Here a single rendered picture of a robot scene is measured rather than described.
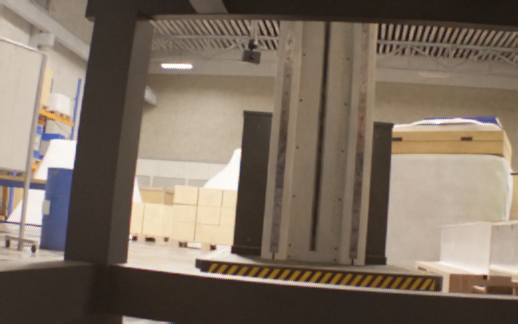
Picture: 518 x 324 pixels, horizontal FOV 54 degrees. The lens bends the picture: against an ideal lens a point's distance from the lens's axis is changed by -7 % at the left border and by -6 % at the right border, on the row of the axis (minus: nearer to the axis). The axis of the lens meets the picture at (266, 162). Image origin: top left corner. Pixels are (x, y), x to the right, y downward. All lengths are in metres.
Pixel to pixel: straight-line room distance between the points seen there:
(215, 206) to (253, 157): 6.97
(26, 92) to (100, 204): 4.70
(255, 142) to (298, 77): 0.29
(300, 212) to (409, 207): 2.40
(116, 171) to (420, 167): 3.47
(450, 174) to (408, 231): 0.53
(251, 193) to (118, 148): 1.14
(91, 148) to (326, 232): 1.12
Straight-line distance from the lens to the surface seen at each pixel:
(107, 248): 0.83
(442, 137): 4.21
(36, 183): 8.25
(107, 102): 0.86
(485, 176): 4.06
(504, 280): 2.41
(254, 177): 1.93
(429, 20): 0.85
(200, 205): 8.93
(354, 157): 1.81
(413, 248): 4.14
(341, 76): 1.91
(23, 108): 5.48
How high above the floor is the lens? 0.41
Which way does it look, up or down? 7 degrees up
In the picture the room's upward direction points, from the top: 5 degrees clockwise
